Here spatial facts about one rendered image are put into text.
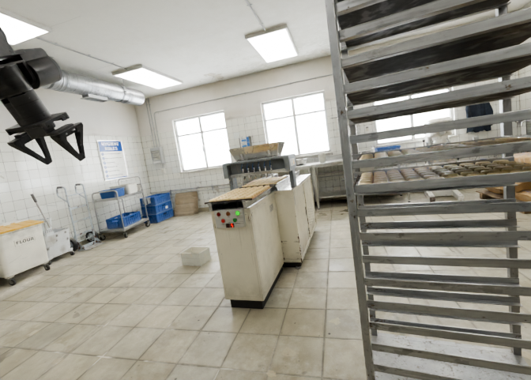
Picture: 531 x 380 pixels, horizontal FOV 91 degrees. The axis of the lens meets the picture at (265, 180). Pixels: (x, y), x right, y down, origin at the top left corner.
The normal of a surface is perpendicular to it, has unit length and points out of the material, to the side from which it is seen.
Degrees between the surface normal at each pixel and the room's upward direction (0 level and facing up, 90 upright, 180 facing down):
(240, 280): 90
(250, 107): 90
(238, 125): 90
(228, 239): 90
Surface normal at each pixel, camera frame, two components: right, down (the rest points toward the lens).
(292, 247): -0.30, 0.14
